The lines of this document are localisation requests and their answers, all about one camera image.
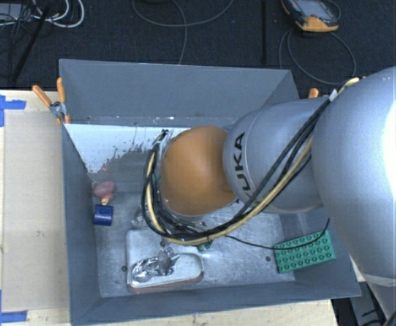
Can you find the blue cylinder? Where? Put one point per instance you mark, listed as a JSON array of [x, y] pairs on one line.
[[103, 215]]

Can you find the clear plastic piece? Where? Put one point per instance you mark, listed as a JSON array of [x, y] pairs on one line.
[[138, 218]]

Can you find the green studded flat block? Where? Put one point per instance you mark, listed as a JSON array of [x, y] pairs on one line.
[[304, 251]]

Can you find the crumpled silver foil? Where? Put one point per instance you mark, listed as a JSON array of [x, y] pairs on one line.
[[146, 269]]

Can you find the grey metal bin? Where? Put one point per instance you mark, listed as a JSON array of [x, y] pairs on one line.
[[116, 90]]

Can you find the red-brown flat block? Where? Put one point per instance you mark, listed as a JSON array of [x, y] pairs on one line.
[[143, 243]]

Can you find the pale flat board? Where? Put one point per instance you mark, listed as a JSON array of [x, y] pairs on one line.
[[31, 199]]

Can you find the pink oval toy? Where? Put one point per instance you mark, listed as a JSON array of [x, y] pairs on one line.
[[104, 189]]

